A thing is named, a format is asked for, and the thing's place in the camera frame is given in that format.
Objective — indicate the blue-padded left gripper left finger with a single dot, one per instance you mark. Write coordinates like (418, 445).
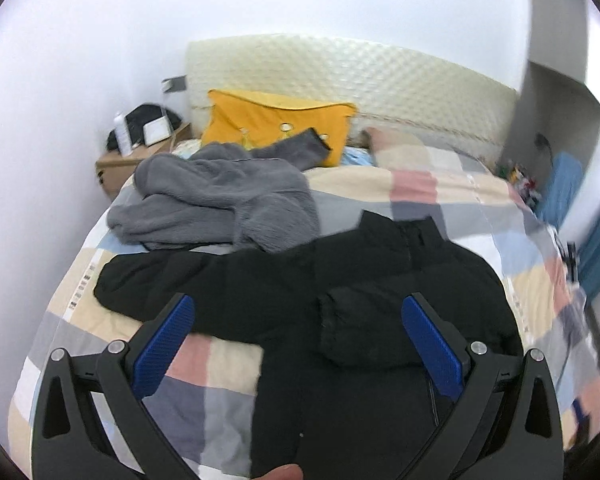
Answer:
(69, 440)

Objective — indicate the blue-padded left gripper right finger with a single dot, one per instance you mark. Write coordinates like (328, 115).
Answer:
(504, 422)

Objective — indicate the black puffer jacket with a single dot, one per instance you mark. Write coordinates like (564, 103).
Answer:
(342, 392)

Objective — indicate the person's left hand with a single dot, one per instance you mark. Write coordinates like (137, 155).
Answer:
(285, 472)

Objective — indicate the patchwork checkered duvet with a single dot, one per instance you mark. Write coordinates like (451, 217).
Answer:
(204, 404)

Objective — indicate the black tripod by bed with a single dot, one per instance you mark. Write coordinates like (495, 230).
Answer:
(570, 258)

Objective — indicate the bottles on side shelf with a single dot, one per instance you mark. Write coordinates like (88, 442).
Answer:
(517, 176)

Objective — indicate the wooden bedside table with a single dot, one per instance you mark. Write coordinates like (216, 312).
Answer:
(113, 170)

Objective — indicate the blue towel on chair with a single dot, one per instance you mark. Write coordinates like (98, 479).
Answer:
(560, 190)

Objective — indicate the grey fleece garment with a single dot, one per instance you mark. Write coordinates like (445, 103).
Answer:
(225, 194)

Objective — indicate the clear water bottle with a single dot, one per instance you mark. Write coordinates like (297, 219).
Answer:
(121, 131)

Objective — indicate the white tablet on nightstand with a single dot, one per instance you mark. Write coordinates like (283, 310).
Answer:
(156, 131)

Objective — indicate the black bag on nightstand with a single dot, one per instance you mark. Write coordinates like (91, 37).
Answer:
(144, 113)

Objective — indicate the pink pillow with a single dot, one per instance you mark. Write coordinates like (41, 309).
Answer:
(381, 139)

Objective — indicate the yellow pillow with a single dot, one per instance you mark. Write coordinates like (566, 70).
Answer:
(255, 119)

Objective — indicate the cream quilted headboard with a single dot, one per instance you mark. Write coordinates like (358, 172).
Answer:
(390, 86)

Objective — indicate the wall power socket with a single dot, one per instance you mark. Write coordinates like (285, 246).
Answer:
(175, 84)

